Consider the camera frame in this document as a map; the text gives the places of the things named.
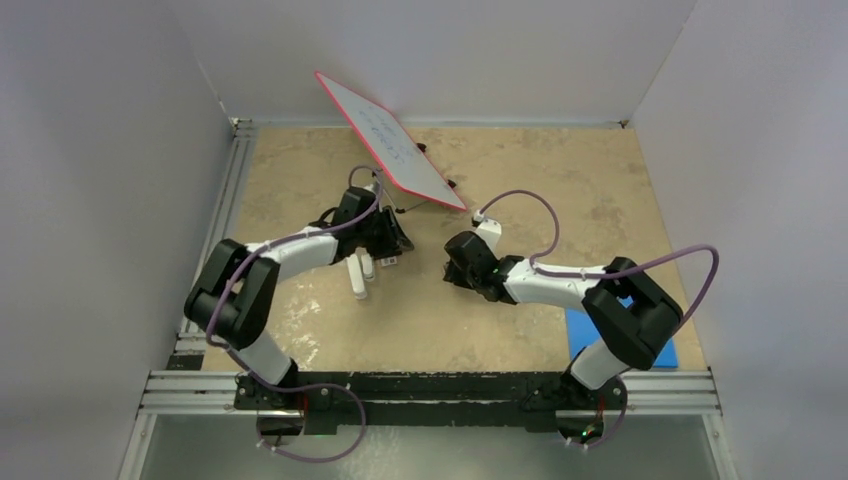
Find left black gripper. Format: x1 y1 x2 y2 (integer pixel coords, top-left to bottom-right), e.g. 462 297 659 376
354 206 411 259

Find white stapler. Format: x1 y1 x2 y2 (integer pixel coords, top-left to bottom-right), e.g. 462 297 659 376
345 252 375 300

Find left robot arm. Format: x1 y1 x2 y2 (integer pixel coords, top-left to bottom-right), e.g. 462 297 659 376
183 187 414 409

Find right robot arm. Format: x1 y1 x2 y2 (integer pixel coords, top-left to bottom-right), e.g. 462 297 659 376
444 231 683 407

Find red framed whiteboard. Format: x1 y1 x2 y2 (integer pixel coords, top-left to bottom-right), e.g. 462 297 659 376
314 71 467 211

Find blue foam pad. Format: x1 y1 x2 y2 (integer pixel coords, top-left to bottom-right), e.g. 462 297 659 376
565 294 683 370

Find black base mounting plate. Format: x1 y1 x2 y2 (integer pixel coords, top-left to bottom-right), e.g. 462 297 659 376
233 371 627 438

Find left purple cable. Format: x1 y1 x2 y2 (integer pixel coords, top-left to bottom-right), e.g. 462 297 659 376
205 165 386 465

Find aluminium rail frame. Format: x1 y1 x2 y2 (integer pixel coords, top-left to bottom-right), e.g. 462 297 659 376
115 119 740 480

